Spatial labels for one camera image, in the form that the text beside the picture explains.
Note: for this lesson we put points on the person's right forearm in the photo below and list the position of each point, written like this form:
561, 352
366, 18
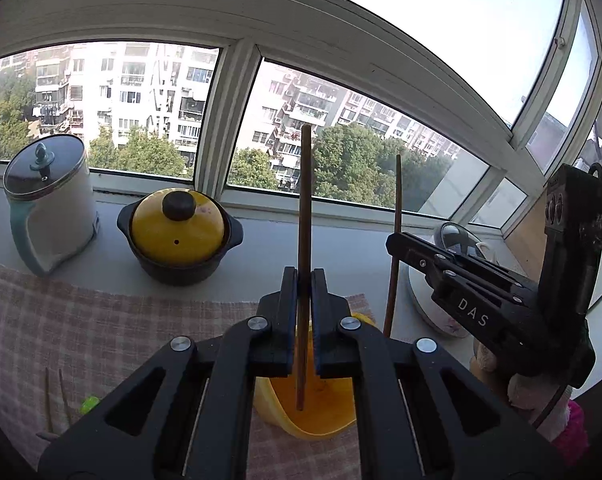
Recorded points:
573, 432

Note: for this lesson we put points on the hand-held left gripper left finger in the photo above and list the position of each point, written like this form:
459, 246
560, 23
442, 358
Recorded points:
288, 320

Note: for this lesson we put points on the pink checked cloth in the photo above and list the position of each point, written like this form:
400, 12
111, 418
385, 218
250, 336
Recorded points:
106, 335

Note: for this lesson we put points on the teal and white electric pot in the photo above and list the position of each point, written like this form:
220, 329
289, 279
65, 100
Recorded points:
61, 225

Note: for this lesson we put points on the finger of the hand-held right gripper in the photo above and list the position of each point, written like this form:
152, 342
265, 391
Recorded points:
398, 246
496, 276

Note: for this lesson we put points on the wooden cutting board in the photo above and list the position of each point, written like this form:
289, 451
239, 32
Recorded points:
528, 240

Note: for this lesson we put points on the black casserole pot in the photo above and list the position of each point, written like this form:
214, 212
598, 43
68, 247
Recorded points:
181, 272

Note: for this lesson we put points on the brown wooden chopstick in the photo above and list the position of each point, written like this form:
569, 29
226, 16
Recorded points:
397, 195
305, 200
65, 397

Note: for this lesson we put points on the yellow casserole lid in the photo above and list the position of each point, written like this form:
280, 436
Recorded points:
191, 240

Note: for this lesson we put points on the floral white rice cooker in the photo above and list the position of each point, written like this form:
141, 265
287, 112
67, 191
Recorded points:
431, 315

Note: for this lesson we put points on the green plastic spoon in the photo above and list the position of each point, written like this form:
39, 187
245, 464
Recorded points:
90, 404

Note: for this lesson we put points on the person's right hand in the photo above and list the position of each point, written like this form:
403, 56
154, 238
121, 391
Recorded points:
528, 400

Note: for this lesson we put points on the rice cooker glass lid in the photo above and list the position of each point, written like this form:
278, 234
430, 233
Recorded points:
453, 235

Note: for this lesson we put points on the yellow plastic container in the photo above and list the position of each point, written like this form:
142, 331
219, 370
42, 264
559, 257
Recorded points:
326, 410

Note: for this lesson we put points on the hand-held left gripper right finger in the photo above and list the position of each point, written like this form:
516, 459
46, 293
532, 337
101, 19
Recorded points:
323, 330

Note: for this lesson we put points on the white window frame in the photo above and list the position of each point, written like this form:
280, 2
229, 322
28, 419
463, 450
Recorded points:
261, 25

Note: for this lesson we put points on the glass lid with teal knob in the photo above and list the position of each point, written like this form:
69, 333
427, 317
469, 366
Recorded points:
56, 165

